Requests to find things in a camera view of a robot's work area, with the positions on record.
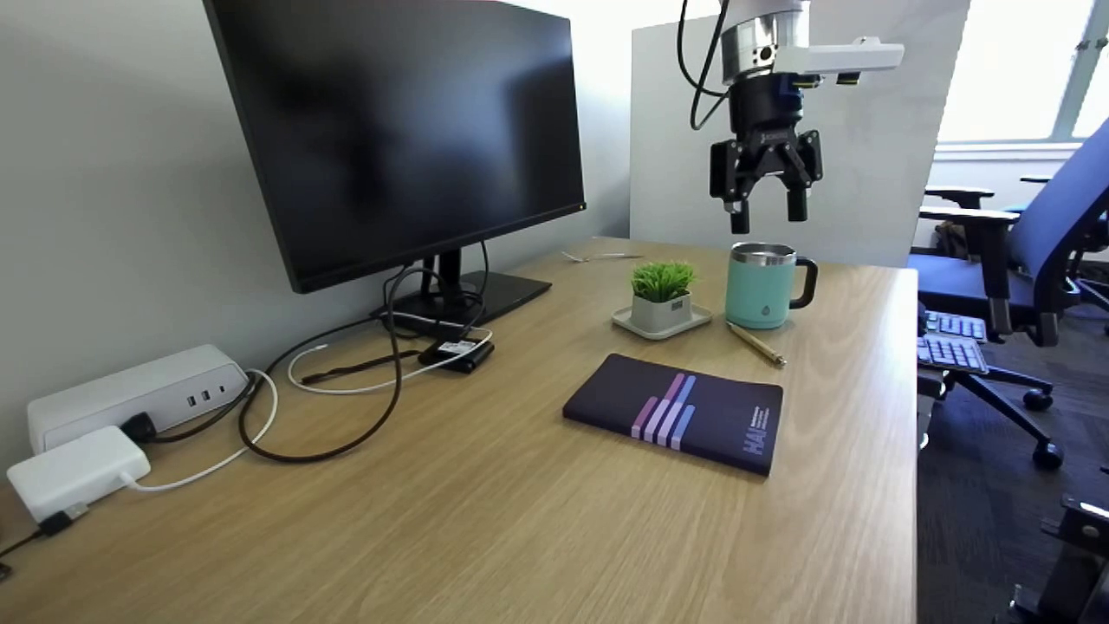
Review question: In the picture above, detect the black wheeled chair base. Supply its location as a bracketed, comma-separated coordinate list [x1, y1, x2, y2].
[916, 304, 1066, 475]

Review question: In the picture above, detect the small black adapter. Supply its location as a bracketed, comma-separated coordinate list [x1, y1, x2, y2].
[415, 335, 500, 378]

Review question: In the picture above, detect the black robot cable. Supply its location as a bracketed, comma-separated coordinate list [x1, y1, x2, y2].
[673, 0, 738, 136]

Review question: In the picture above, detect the teal metal mug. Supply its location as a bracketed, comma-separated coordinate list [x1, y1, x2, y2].
[726, 238, 822, 335]

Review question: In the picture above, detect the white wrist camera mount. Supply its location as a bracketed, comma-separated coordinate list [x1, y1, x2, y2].
[720, 9, 907, 91]

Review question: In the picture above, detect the white power strip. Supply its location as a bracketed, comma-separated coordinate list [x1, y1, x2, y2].
[23, 343, 254, 456]

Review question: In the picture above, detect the artificial grass in white pot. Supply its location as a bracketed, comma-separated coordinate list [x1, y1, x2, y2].
[611, 260, 719, 343]

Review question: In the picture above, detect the black computer monitor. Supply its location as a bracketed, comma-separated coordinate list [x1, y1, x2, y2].
[201, 0, 589, 329]

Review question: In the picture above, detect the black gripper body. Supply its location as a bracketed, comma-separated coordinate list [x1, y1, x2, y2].
[726, 71, 812, 165]

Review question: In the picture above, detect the blue office chair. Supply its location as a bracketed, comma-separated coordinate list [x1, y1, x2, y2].
[913, 114, 1109, 351]

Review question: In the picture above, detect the white charging cable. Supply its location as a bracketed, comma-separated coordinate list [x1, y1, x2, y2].
[286, 329, 500, 400]

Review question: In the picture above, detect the white power adapter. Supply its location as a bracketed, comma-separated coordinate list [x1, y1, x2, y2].
[5, 426, 156, 528]

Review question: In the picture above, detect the dark navy striped notebook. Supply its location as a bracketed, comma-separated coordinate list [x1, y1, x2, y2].
[560, 351, 788, 477]

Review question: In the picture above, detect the white divider panel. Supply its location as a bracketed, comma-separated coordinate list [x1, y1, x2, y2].
[629, 0, 973, 270]

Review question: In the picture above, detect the bright window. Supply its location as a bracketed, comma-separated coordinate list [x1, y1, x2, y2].
[932, 0, 1109, 148]

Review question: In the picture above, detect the gold pen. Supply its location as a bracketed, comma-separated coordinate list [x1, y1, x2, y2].
[720, 320, 788, 369]

